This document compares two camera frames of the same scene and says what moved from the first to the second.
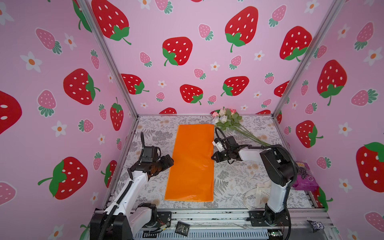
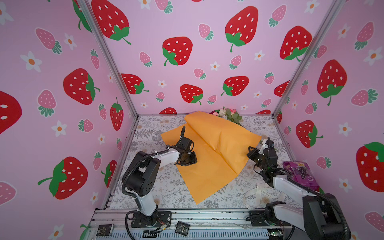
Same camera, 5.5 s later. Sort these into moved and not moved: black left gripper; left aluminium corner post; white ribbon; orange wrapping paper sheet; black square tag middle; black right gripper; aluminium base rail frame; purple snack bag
Moved: black left gripper; black right gripper; orange wrapping paper sheet
Not moved: left aluminium corner post; black square tag middle; purple snack bag; white ribbon; aluminium base rail frame
